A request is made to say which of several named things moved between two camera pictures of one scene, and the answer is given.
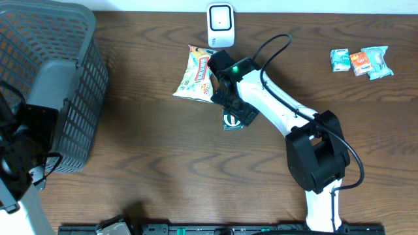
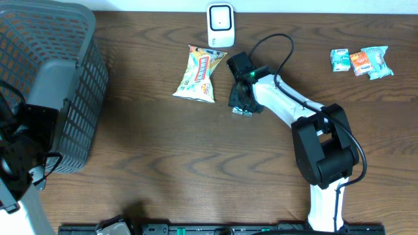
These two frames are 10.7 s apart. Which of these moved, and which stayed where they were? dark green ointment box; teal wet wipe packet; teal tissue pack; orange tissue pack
Moved: dark green ointment box
Stayed: orange tissue pack; teal wet wipe packet; teal tissue pack
